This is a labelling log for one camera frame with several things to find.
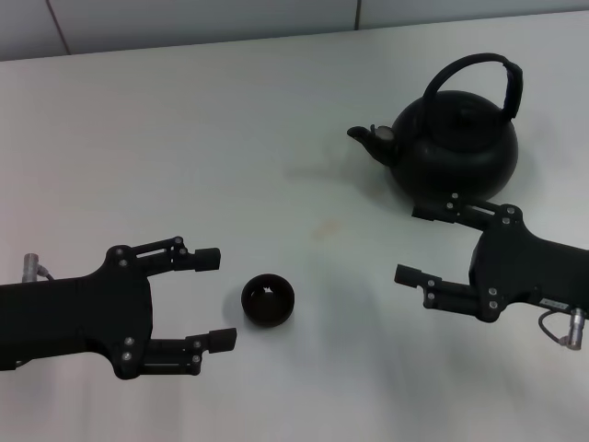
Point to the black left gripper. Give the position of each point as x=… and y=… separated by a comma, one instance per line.
x=78, y=317

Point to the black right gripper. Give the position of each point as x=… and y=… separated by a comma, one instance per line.
x=520, y=267

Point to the small black teacup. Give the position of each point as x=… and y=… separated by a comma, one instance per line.
x=276, y=317

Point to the black round teapot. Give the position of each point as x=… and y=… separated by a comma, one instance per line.
x=460, y=161

